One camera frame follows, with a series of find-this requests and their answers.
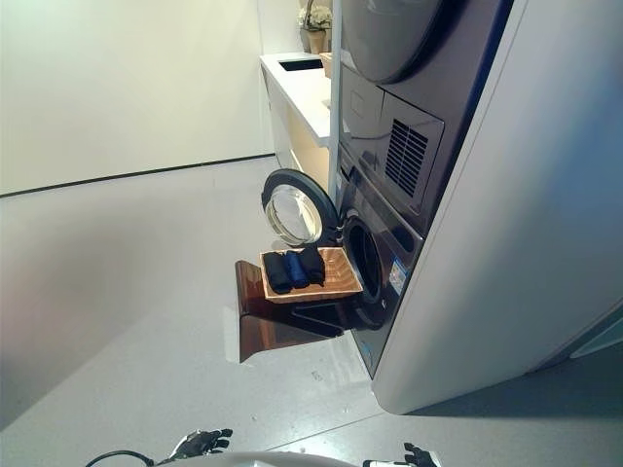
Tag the round glass washer door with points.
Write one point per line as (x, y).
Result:
(294, 214)

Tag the small wicker counter basket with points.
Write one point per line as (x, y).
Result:
(328, 65)

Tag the blue cloth garment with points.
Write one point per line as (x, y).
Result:
(295, 270)

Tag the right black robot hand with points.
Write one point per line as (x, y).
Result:
(423, 458)

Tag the white blue rectangular sticker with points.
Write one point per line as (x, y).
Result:
(398, 277)

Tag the silver robot torso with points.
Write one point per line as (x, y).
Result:
(292, 459)

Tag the glossy brown stool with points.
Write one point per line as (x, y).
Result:
(263, 335)

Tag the rectangular wicker laundry basket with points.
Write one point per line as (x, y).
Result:
(340, 275)

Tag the white appliance enclosure cabinet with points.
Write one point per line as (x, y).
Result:
(511, 243)

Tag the dark rectangular counter sink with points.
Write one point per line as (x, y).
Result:
(302, 64)

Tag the white counter cabinet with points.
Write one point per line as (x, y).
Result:
(297, 97)

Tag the potted white flowers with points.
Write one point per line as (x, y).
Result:
(316, 19)

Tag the black cloth garment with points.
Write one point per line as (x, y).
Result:
(277, 275)
(312, 265)

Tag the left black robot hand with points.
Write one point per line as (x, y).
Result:
(202, 439)

